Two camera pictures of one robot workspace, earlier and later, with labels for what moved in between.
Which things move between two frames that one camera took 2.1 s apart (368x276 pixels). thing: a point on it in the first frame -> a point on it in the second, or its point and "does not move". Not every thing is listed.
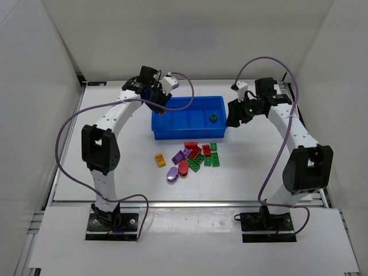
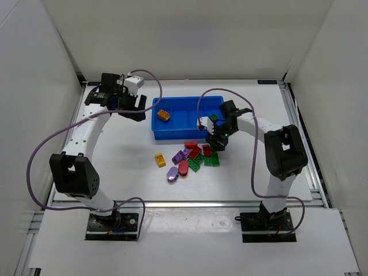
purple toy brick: (177, 157) does not move
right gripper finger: (233, 119) -> (217, 146)
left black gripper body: (157, 100) -> (133, 106)
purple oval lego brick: (172, 174) does not move
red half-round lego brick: (190, 145) does not move
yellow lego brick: (160, 160) does not move
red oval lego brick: (183, 168) does not move
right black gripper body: (239, 110) -> (217, 138)
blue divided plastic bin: (206, 118) does not move
